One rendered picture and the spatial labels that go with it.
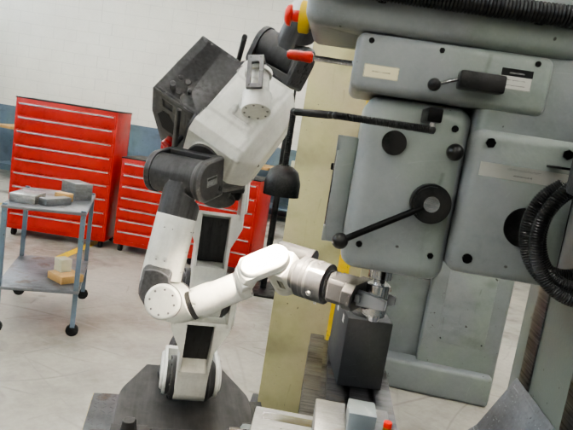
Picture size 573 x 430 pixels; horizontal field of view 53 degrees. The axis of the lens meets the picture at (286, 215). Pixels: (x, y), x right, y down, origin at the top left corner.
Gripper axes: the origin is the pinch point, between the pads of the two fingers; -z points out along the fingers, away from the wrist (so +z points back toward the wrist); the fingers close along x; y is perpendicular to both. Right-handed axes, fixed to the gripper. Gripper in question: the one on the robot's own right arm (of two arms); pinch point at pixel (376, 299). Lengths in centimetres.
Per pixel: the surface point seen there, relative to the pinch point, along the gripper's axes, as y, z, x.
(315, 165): -15, 93, 146
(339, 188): -21.0, 9.4, -6.5
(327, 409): 21.9, 2.5, -9.1
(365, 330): 17.1, 10.8, 28.3
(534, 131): -37.2, -22.4, -1.5
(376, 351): 22.2, 7.5, 30.4
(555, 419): 15.2, -36.2, 10.2
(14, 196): 40, 285, 117
